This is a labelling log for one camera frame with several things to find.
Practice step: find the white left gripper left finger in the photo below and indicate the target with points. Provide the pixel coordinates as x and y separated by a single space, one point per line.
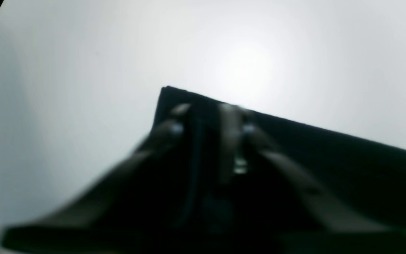
71 229

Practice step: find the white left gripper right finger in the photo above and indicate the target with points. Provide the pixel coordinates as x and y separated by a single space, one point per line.
330 225

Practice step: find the black T-shirt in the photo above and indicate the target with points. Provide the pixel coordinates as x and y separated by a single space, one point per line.
368 176

